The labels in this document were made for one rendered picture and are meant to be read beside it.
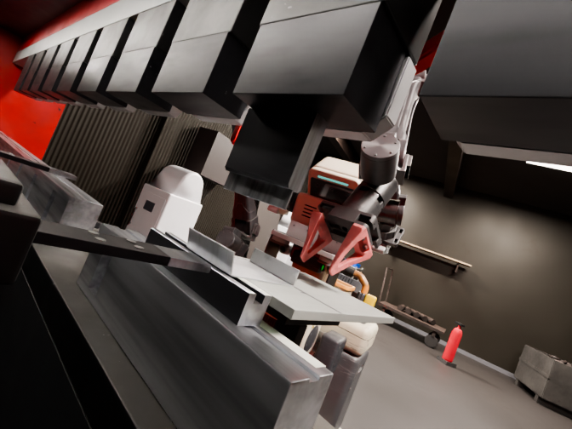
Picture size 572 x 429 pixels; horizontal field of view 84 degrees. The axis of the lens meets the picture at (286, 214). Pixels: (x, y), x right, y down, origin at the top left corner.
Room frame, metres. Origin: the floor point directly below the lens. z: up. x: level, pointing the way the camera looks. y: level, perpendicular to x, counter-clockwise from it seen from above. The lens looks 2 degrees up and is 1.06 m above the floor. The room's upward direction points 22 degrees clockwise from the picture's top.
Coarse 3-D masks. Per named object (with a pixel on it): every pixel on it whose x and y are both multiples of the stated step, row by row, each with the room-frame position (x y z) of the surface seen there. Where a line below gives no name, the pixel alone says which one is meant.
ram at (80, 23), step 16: (96, 0) 0.85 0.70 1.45; (112, 0) 0.74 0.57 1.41; (128, 0) 0.66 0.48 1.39; (144, 0) 0.60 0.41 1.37; (160, 0) 0.54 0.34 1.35; (64, 16) 1.10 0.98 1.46; (80, 16) 0.93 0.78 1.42; (96, 16) 0.80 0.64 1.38; (112, 16) 0.70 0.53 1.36; (128, 16) 0.63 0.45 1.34; (32, 32) 1.52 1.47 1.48; (48, 32) 1.22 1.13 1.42; (64, 32) 1.01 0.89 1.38; (80, 32) 0.87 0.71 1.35; (32, 48) 1.37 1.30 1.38; (48, 48) 1.13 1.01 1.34; (16, 64) 1.72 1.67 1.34
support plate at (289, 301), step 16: (304, 272) 0.59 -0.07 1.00; (272, 288) 0.34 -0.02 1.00; (288, 288) 0.37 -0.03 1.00; (304, 288) 0.42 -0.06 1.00; (320, 288) 0.48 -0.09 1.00; (272, 304) 0.30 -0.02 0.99; (288, 304) 0.29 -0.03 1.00; (304, 304) 0.32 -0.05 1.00; (320, 304) 0.36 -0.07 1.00; (336, 304) 0.40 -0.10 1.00; (352, 304) 0.45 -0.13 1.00; (320, 320) 0.32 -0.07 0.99; (336, 320) 0.35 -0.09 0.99; (352, 320) 0.38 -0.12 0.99; (368, 320) 0.41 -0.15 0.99; (384, 320) 0.45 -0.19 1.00
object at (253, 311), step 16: (160, 240) 0.39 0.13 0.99; (176, 240) 0.40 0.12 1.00; (176, 272) 0.35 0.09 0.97; (192, 272) 0.33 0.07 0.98; (224, 272) 0.34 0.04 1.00; (192, 288) 0.33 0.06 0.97; (208, 288) 0.31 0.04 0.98; (224, 288) 0.30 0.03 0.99; (240, 288) 0.29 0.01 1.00; (224, 304) 0.29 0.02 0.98; (240, 304) 0.28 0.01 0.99; (256, 304) 0.29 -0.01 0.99; (240, 320) 0.28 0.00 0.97; (256, 320) 0.30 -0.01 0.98
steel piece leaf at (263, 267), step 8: (256, 256) 0.44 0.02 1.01; (264, 256) 0.43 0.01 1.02; (240, 264) 0.39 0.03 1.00; (248, 264) 0.42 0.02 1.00; (256, 264) 0.44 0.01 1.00; (264, 264) 0.43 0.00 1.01; (272, 264) 0.42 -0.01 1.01; (280, 264) 0.41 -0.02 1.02; (232, 272) 0.32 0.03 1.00; (240, 272) 0.34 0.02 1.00; (248, 272) 0.36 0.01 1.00; (256, 272) 0.38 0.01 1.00; (264, 272) 0.40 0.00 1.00; (272, 272) 0.42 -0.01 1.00; (280, 272) 0.41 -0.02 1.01; (288, 272) 0.40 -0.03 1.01; (296, 272) 0.39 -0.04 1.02; (256, 280) 0.34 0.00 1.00; (264, 280) 0.35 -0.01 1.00; (272, 280) 0.37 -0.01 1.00; (280, 280) 0.39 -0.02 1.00; (288, 280) 0.40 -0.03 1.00
